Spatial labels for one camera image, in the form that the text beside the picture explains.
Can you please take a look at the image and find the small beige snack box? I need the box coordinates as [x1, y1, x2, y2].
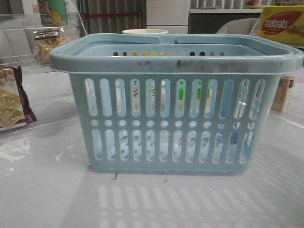
[271, 76, 295, 113]

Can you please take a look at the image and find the light blue plastic basket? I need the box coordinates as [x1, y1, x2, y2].
[49, 33, 304, 174]

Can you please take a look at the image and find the white paper cup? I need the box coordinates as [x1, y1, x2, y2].
[122, 28, 168, 35]

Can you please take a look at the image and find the clear acrylic shelf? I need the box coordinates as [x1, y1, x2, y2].
[247, 16, 304, 129]
[0, 12, 86, 133]

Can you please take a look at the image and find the beige chair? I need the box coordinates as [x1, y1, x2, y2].
[217, 18, 260, 35]

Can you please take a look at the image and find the clear acrylic shelf left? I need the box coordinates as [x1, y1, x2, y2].
[0, 12, 86, 133]

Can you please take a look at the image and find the clear acrylic shelf right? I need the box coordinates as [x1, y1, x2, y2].
[247, 16, 304, 129]

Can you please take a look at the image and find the white cabinet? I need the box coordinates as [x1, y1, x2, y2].
[146, 0, 190, 34]

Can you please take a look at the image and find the yellow nabati wafer box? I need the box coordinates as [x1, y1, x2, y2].
[257, 5, 304, 48]

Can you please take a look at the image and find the green and yellow snack bag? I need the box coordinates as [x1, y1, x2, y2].
[37, 0, 68, 26]

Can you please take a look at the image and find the bagged bread with brown label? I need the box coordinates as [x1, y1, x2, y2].
[33, 29, 68, 66]

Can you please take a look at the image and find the brown cracker package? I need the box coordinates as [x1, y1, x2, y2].
[0, 66, 37, 132]

